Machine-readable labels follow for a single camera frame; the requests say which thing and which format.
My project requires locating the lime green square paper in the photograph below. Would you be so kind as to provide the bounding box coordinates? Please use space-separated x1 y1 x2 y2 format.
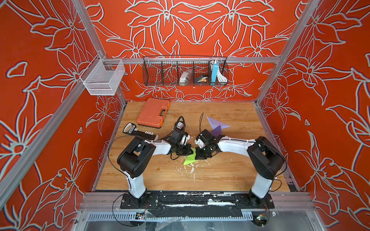
183 147 197 166

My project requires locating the light lavender square paper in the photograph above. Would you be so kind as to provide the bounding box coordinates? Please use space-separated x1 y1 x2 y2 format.
207 116 231 130

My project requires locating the dark purple square paper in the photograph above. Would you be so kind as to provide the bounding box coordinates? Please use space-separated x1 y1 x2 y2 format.
210 126 222 137

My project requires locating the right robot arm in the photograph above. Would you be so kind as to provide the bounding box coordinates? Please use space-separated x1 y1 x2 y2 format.
195 134 285 208

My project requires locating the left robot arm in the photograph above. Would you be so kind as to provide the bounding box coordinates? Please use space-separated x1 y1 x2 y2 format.
117 137 194 208

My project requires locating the black round disc with label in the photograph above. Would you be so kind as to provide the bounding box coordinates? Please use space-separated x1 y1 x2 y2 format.
176 121 185 130

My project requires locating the orange plastic tool case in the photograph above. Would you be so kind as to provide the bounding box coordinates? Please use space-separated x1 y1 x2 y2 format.
136 98 170 129

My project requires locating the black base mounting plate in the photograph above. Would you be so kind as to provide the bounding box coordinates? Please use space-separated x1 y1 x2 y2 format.
120 191 275 209

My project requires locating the silver packet in basket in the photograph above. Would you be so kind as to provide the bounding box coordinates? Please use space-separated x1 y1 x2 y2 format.
179 70 192 86

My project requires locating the black item in basket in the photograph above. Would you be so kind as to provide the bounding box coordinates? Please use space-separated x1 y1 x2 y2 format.
194 75 209 84

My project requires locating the light blue box in basket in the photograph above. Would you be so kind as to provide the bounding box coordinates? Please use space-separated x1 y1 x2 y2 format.
211 63 219 86

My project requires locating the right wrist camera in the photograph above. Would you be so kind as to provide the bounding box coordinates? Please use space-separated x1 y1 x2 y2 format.
195 130 215 149

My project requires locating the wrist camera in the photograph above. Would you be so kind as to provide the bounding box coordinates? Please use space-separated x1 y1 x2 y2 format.
195 130 215 149
180 134 191 146

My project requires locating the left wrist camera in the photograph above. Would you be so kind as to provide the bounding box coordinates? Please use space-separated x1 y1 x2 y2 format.
180 134 191 146

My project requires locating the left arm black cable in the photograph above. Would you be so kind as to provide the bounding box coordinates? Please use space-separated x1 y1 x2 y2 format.
161 116 186 139

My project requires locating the black wire wall basket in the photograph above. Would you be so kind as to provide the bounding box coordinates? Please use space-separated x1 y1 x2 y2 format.
143 55 229 87

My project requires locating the white slotted cable duct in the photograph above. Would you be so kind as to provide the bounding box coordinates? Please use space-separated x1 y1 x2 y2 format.
87 211 253 222

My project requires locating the clear plastic wall bin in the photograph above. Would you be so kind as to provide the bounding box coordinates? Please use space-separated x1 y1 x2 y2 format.
81 59 125 96

